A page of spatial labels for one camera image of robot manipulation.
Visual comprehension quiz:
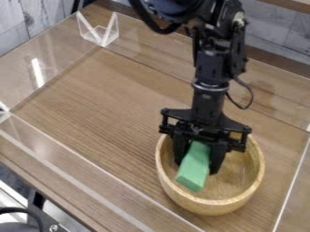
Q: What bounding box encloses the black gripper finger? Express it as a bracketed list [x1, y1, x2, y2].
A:
[209, 141, 227, 175]
[173, 133, 189, 165]

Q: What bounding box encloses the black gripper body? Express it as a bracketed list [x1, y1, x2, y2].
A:
[159, 86, 252, 152]

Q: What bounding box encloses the green stick with black end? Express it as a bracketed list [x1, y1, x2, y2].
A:
[175, 141, 212, 192]

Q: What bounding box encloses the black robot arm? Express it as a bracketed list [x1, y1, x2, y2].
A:
[128, 0, 252, 175]

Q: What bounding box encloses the wooden bowl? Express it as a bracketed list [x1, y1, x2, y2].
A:
[154, 135, 264, 216]

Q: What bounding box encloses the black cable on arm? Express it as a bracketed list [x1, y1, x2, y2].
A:
[224, 76, 253, 111]

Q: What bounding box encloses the clear acrylic corner bracket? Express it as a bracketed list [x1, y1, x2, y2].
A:
[76, 12, 118, 47]

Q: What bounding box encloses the black table leg bracket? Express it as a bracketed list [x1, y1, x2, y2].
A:
[28, 190, 69, 232]

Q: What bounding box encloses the black cable lower left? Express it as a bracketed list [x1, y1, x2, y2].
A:
[0, 205, 30, 216]

